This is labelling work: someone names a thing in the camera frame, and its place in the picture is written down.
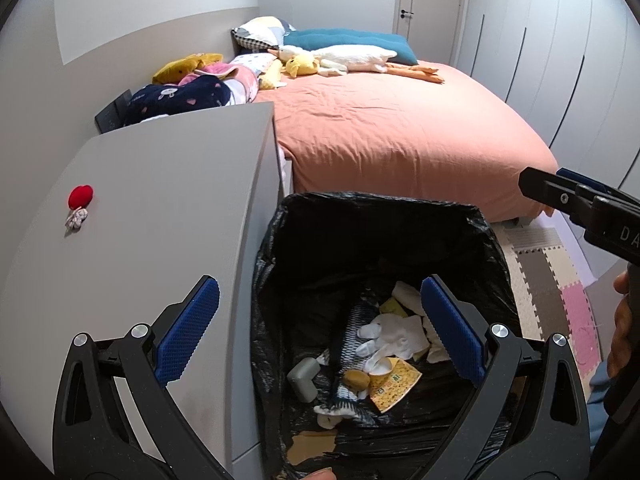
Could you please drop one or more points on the foam puzzle floor mat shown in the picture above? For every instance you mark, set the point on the foam puzzle floor mat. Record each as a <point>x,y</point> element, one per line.
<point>545,280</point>

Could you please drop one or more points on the mustard yellow plush cushion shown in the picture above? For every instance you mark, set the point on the mustard yellow plush cushion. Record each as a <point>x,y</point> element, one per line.
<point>175,67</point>

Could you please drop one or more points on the yellow paper scrap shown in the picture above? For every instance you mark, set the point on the yellow paper scrap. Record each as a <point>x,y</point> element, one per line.
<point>390,307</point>

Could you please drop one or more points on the person's dark clothing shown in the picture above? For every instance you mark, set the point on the person's dark clothing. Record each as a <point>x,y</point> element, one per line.
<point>615,450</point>

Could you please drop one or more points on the white cloth piece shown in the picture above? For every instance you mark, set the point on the white cloth piece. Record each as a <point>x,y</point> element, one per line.
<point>406,297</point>

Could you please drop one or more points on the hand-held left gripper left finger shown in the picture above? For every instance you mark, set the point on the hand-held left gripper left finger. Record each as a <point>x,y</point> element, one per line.
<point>187,330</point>

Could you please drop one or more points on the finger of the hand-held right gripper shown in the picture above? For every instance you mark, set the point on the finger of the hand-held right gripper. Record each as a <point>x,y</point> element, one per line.
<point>585,182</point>
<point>550,190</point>

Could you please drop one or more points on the navy printed blanket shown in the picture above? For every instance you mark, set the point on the navy printed blanket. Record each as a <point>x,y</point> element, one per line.
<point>175,97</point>

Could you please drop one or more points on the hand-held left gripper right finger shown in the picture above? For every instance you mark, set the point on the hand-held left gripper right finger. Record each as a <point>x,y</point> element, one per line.
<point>452,332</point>

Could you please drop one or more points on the person's left hand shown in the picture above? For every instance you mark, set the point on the person's left hand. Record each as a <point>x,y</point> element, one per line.
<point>317,475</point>

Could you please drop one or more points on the brown cardboard piece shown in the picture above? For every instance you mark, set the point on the brown cardboard piece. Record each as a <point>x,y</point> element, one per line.
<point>312,447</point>

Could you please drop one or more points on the yellow printed packet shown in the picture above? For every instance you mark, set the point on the yellow printed packet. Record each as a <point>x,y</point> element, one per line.
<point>395,387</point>

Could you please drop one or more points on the white goose plush toy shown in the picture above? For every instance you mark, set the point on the white goose plush toy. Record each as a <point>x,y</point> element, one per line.
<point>350,55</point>

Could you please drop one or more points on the pink blanket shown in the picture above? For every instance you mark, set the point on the pink blanket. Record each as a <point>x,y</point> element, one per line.
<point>242,82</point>

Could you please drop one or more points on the pale yellow cushion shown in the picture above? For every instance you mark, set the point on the pale yellow cushion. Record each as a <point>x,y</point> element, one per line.
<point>270,77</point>

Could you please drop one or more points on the person's right hand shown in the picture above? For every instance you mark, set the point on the person's right hand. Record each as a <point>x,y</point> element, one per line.
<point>622,330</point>

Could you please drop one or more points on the grey bedside cabinet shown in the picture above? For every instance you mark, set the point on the grey bedside cabinet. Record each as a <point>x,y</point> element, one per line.
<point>150,185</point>

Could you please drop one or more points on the fish plush toy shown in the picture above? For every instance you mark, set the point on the fish plush toy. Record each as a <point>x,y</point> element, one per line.
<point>350,330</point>

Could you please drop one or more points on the bed with orange sheet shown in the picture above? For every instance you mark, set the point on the bed with orange sheet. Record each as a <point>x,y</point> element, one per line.
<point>400,135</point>

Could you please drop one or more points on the white dotted pillow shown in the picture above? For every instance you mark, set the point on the white dotted pillow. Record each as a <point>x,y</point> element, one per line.
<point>255,60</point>

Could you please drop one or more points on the teal cushion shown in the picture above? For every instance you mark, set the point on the teal cushion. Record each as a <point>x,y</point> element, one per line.
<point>350,39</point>

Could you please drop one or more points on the bin with black trash bag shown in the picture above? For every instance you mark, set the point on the bin with black trash bag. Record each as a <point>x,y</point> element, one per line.
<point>350,240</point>

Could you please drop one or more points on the checked patchwork pillow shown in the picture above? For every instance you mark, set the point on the checked patchwork pillow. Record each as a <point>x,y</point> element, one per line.
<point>260,30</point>

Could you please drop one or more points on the small grey fabric scrap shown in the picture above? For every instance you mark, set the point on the small grey fabric scrap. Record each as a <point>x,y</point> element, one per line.
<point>76,219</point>

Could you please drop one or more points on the yellow duck plush toy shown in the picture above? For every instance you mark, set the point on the yellow duck plush toy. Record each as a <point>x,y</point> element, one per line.
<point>301,65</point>

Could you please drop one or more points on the tan round scrap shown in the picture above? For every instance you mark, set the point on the tan round scrap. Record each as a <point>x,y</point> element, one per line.
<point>356,381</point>

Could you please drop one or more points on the grey plastic case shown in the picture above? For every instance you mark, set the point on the grey plastic case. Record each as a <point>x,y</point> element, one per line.
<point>303,380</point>

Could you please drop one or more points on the white cloth glove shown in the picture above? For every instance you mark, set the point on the white cloth glove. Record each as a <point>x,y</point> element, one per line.
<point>407,337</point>

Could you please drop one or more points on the white wardrobe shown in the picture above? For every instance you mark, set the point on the white wardrobe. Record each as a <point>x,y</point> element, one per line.
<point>550,60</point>

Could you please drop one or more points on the grey door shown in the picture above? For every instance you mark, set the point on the grey door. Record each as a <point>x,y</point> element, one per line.
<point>430,0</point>

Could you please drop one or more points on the beige paper piece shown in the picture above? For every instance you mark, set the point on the beige paper piece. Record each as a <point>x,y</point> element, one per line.
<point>437,350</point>

